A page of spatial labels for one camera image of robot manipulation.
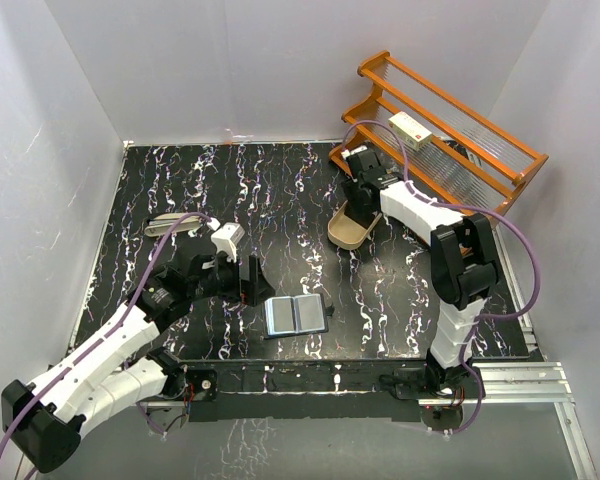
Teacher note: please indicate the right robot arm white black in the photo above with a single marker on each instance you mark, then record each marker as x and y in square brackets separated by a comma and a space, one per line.
[464, 264]

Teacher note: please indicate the white red small box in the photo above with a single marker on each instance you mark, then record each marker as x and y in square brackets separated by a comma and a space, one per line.
[410, 131]

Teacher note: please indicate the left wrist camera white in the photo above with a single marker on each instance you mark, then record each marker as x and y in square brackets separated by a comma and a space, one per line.
[227, 238]

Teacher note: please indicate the beige grey stapler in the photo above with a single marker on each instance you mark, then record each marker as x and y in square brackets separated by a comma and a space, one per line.
[159, 225]

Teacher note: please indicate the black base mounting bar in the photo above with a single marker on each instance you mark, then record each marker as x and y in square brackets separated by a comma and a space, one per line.
[316, 389]

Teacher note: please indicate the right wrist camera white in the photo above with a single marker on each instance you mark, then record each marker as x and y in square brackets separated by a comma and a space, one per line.
[349, 152]

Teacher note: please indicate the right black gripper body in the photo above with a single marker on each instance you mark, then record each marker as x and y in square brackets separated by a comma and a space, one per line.
[351, 188]

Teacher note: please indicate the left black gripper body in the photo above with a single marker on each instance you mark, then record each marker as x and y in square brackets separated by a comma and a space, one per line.
[224, 280]

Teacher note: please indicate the black VIP card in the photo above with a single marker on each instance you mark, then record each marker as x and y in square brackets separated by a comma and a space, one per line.
[282, 316]

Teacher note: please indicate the orange wooden shelf rack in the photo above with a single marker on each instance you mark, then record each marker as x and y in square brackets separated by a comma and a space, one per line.
[469, 160]

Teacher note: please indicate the black leather card holder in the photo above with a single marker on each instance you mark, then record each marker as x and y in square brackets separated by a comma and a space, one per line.
[327, 309]

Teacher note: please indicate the beige oval card tray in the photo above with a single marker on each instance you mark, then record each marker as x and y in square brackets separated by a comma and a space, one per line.
[346, 233]

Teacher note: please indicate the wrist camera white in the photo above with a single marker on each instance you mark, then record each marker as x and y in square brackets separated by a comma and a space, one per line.
[349, 152]
[227, 238]

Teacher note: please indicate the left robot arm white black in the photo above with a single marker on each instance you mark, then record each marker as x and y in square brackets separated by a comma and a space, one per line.
[47, 417]

